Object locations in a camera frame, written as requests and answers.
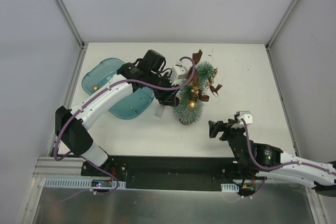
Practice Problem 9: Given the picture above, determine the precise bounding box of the small frosted green christmas tree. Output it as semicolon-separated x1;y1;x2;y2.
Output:
173;61;215;125

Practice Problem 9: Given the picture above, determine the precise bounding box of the gold ball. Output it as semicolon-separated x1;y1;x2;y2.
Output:
187;99;197;110

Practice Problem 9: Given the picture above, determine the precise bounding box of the gold berry sprig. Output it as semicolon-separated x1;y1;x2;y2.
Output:
187;68;223;97

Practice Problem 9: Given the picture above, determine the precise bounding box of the brown ribbon bow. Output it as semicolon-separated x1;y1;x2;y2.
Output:
187;50;222;104

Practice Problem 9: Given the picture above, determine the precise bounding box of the teal transparent plastic bin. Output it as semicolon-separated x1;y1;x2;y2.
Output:
81;58;154;120

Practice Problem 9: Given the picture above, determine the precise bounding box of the brown matte ball ornament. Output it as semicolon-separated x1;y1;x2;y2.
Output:
175;97;181;104

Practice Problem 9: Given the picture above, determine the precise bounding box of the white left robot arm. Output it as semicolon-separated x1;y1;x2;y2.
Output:
55;50;188;176

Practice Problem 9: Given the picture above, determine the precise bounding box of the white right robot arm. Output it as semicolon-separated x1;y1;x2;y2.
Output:
208;119;335;197

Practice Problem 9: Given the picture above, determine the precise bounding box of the right controller board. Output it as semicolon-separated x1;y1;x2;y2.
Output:
220;183;256;193

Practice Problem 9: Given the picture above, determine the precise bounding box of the controller board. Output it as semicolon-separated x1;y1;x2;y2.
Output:
220;183;256;193
44;178;117;190

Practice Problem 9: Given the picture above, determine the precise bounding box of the gold glitter ball ornament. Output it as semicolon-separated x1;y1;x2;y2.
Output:
92;86;99;92

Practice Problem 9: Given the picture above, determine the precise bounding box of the left controller board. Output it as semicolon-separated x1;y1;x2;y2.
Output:
44;178;117;190

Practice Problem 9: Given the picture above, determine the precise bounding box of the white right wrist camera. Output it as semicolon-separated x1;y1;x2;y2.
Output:
233;111;253;128

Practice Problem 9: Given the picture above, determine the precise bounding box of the left aluminium corner post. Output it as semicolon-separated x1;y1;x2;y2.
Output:
54;0;85;49

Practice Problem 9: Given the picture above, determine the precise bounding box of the aluminium corner post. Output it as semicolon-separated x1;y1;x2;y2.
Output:
265;0;301;51
54;0;85;49

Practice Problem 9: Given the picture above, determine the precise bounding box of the right aluminium corner post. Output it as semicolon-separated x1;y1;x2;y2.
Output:
265;0;301;51

